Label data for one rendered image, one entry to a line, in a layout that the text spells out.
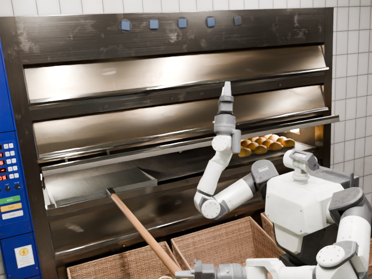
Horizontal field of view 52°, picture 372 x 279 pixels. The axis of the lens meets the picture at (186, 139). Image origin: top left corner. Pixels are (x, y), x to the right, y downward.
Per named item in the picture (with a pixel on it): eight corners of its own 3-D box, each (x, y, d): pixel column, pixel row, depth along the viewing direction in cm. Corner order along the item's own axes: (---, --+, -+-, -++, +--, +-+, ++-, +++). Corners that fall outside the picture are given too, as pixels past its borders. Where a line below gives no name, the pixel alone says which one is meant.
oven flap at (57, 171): (42, 176, 172) (40, 172, 190) (340, 121, 242) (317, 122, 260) (42, 171, 171) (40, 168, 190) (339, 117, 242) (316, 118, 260)
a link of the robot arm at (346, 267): (289, 301, 113) (355, 306, 100) (274, 275, 111) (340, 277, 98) (300, 275, 121) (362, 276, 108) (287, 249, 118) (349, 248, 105)
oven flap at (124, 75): (30, 105, 177) (22, 65, 179) (324, 71, 247) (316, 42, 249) (30, 103, 173) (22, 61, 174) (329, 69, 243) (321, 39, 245)
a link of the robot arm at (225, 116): (234, 103, 167) (233, 129, 165) (212, 102, 167) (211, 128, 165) (238, 95, 154) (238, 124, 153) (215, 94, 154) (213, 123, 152)
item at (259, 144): (200, 140, 305) (200, 134, 304) (250, 132, 324) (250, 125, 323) (242, 158, 251) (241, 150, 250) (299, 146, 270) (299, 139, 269)
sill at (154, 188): (46, 212, 196) (45, 205, 195) (316, 152, 267) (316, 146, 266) (47, 217, 191) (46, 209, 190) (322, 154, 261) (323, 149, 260)
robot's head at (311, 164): (304, 160, 145) (296, 146, 141) (323, 165, 137) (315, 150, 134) (294, 172, 143) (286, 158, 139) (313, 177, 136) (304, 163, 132)
